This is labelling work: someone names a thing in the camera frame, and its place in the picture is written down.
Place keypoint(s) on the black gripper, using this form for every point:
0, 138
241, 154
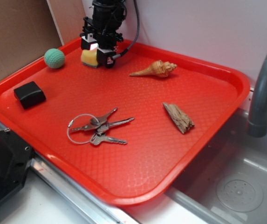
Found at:
101, 30

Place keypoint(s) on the yellow sponge with dark base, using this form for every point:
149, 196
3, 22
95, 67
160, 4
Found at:
89, 58

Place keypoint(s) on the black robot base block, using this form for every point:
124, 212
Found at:
15, 159

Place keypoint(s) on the green dimpled ball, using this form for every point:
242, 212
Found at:
54, 58

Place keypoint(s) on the brown spiral seashell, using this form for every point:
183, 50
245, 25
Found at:
157, 68

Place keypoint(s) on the upper silver key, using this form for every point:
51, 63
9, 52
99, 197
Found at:
102, 119

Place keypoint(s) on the silver key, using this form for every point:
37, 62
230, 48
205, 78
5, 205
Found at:
102, 119
98, 139
102, 128

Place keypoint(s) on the middle silver key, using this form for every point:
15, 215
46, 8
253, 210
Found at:
102, 128

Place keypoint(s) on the black rectangular block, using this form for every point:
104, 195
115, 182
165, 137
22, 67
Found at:
29, 95

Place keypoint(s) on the brown cardboard panel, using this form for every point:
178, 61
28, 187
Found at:
28, 28

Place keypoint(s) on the lower silver key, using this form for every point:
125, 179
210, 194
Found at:
98, 139

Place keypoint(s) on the red plastic tray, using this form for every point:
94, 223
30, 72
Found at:
156, 151

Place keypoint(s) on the brown wood piece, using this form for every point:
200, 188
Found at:
180, 119

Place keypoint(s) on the grey faucet spout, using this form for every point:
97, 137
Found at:
262, 88

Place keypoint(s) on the grey plastic sink basin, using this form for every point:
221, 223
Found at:
231, 151

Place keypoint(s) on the round sink drain cover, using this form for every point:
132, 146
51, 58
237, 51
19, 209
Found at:
239, 193

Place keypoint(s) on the metal counter edge rail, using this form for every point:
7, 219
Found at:
84, 203

